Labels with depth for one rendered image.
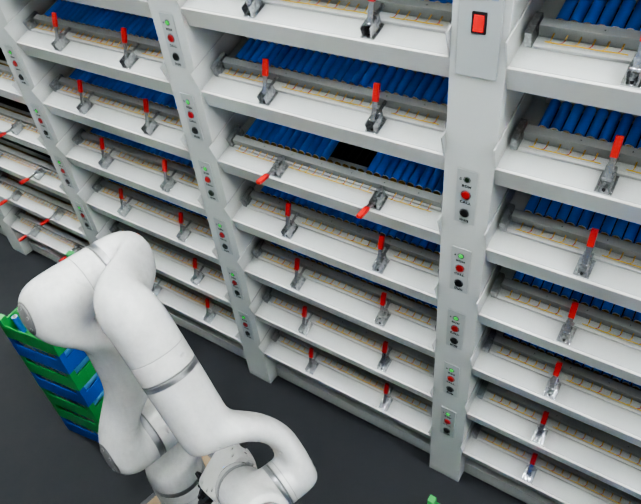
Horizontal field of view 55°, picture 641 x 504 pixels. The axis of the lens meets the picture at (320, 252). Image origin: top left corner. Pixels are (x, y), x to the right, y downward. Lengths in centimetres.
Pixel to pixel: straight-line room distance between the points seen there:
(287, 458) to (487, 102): 66
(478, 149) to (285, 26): 43
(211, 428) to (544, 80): 72
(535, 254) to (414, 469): 96
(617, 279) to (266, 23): 80
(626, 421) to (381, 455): 80
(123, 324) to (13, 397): 163
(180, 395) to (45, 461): 139
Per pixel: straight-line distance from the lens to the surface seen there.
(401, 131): 122
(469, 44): 105
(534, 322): 138
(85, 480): 220
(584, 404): 151
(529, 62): 105
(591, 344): 137
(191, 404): 95
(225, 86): 146
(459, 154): 115
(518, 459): 184
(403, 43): 112
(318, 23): 122
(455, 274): 133
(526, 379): 152
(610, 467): 167
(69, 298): 104
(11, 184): 282
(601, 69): 104
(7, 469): 235
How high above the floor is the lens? 176
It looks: 42 degrees down
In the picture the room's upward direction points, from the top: 7 degrees counter-clockwise
